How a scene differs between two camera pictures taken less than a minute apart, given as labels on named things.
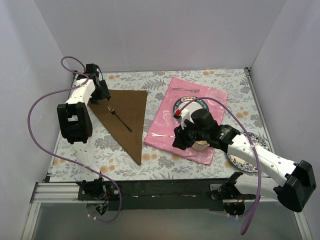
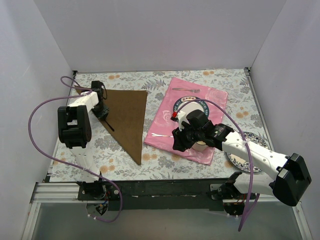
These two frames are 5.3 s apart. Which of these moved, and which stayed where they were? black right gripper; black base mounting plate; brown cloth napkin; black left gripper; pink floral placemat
Moved: black left gripper
Stayed: black base mounting plate; brown cloth napkin; pink floral placemat; black right gripper
